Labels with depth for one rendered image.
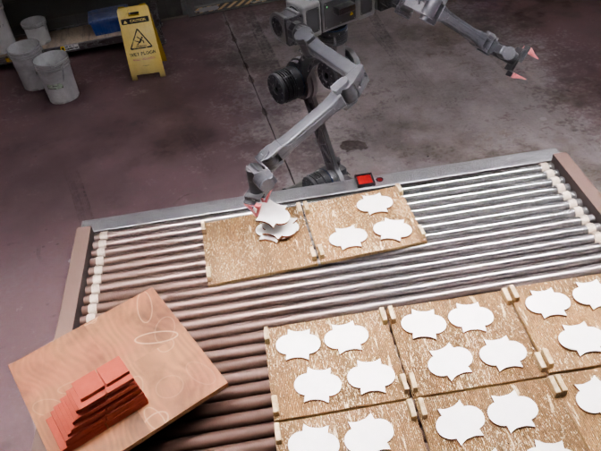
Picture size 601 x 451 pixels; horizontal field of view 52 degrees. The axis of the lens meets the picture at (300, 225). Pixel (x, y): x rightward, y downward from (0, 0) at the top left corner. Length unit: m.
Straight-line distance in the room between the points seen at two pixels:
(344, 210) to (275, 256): 0.36
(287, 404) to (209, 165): 2.84
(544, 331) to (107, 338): 1.39
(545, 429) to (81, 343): 1.41
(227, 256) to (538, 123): 3.05
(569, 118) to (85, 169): 3.55
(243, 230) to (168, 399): 0.85
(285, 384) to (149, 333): 0.46
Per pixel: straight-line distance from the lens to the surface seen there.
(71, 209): 4.47
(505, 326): 2.12
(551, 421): 1.95
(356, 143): 4.54
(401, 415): 1.89
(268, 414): 1.93
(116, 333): 2.09
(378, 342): 2.04
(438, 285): 2.24
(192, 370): 1.92
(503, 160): 2.84
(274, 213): 2.36
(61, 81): 5.70
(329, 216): 2.48
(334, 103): 2.28
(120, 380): 1.79
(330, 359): 2.00
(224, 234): 2.46
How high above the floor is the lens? 2.55
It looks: 41 degrees down
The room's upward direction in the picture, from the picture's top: 7 degrees counter-clockwise
